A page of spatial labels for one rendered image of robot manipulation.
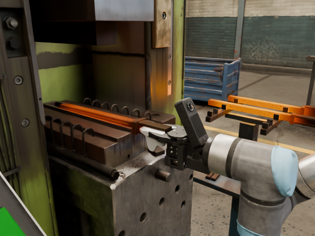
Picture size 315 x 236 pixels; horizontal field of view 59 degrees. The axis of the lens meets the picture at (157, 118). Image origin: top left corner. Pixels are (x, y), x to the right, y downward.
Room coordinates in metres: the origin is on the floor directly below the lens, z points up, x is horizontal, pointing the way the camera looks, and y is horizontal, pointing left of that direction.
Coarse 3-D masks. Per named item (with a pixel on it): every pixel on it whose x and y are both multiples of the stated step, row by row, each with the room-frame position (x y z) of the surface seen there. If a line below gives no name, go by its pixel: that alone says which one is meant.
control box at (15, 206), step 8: (0, 176) 0.33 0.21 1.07; (0, 184) 0.32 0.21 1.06; (8, 184) 0.33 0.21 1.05; (0, 192) 0.32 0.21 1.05; (8, 192) 0.33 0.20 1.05; (0, 200) 0.31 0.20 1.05; (8, 200) 0.32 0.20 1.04; (16, 200) 0.33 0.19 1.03; (8, 208) 0.31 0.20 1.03; (16, 208) 0.32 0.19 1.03; (24, 208) 0.33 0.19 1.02; (16, 216) 0.31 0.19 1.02; (24, 216) 0.32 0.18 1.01; (32, 216) 0.33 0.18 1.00; (24, 224) 0.31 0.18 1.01; (32, 224) 0.32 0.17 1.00; (24, 232) 0.30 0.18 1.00; (32, 232) 0.31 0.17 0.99; (40, 232) 0.32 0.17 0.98
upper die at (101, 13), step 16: (32, 0) 0.75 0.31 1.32; (48, 0) 0.71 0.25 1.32; (64, 0) 0.67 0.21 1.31; (80, 0) 0.64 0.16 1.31; (96, 0) 0.62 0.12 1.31; (112, 0) 0.65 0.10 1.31; (128, 0) 0.69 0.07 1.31; (144, 0) 0.74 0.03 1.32; (32, 16) 0.75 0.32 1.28; (48, 16) 0.71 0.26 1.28; (64, 16) 0.67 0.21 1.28; (80, 16) 0.64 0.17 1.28; (96, 16) 0.61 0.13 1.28; (112, 16) 0.65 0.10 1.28; (128, 16) 0.69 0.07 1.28; (144, 16) 0.74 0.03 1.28
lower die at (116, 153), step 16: (48, 112) 0.87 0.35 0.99; (64, 112) 0.86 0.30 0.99; (112, 112) 0.86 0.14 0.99; (48, 128) 0.75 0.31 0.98; (64, 128) 0.75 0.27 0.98; (80, 128) 0.73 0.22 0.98; (96, 128) 0.72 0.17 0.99; (112, 128) 0.72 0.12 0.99; (128, 128) 0.69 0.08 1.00; (64, 144) 0.71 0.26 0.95; (80, 144) 0.66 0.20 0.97; (96, 144) 0.63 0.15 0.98; (112, 144) 0.63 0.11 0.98; (128, 144) 0.68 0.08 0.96; (144, 144) 0.73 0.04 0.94; (96, 160) 0.63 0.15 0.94; (112, 160) 0.63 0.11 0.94
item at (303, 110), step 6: (228, 96) 1.24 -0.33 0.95; (234, 96) 1.23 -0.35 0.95; (240, 96) 1.23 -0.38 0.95; (240, 102) 1.20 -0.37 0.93; (246, 102) 1.19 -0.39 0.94; (252, 102) 1.17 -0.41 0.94; (258, 102) 1.15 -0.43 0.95; (264, 102) 1.14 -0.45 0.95; (270, 102) 1.14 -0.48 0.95; (270, 108) 1.12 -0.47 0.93; (276, 108) 1.10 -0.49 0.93; (282, 108) 1.09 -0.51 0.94; (294, 108) 1.06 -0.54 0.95; (300, 108) 1.04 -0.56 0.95; (306, 108) 1.04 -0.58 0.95; (312, 108) 1.02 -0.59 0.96; (300, 114) 1.03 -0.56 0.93; (306, 114) 1.04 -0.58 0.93; (312, 114) 1.02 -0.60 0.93
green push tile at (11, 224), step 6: (0, 210) 0.29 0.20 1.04; (6, 210) 0.30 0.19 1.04; (0, 216) 0.29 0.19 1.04; (6, 216) 0.29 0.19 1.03; (0, 222) 0.28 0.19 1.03; (6, 222) 0.29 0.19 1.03; (12, 222) 0.29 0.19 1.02; (0, 228) 0.28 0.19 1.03; (6, 228) 0.28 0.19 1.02; (12, 228) 0.29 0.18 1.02; (18, 228) 0.30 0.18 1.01; (0, 234) 0.27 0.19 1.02; (6, 234) 0.28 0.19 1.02; (12, 234) 0.28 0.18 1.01; (18, 234) 0.29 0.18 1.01; (24, 234) 0.30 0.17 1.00
